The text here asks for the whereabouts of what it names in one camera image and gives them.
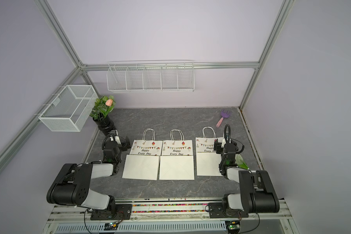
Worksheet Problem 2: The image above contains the large white party paper bag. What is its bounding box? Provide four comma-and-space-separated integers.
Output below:
196, 127, 222, 176

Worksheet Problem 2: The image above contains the small white party paper bag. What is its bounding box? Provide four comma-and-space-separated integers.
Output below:
159, 129, 195, 180

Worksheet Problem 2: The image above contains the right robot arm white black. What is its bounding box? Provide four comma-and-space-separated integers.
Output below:
214, 124, 280, 218

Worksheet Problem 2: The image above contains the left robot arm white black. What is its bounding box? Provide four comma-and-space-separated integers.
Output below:
46, 130, 131, 214

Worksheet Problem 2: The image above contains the green black work glove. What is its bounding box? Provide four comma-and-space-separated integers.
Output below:
235, 154, 249, 170

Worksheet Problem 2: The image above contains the pink purple toy rake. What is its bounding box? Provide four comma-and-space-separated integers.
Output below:
215, 109, 231, 128

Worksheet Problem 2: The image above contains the potted plant with pink flower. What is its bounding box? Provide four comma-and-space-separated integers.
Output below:
90, 95, 116, 136

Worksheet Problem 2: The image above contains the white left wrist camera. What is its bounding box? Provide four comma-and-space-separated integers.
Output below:
109, 133, 126, 148

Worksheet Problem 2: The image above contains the white wire side basket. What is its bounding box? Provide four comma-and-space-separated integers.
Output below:
38, 85, 98, 132

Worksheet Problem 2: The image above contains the white wire wall shelf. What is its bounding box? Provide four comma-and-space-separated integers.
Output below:
106, 60, 195, 92

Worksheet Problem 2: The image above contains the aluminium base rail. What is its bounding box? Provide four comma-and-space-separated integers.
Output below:
43, 198, 298, 234

